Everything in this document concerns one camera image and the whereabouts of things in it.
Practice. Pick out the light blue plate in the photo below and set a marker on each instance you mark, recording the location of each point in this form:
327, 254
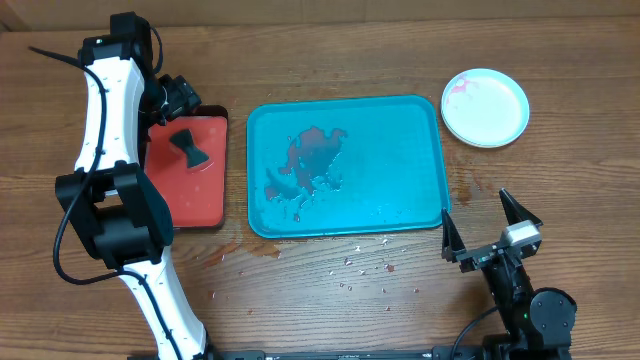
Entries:
485, 108

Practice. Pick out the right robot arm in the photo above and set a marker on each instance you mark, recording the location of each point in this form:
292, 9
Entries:
538, 322

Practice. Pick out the dark red water tray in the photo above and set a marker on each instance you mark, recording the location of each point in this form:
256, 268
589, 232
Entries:
195, 197

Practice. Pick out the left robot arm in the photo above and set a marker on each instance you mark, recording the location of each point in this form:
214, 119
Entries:
117, 213

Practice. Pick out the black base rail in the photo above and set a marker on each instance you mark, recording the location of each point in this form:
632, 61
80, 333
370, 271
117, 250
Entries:
345, 355

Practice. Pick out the dark green sponge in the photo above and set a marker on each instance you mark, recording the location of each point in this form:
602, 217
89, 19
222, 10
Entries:
184, 141

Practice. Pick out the teal plastic tray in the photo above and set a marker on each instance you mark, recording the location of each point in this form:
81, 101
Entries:
349, 166

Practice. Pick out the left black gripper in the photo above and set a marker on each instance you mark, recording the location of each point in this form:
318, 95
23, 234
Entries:
184, 97

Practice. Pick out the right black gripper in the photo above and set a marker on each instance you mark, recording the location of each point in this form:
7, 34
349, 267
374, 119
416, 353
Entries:
450, 244

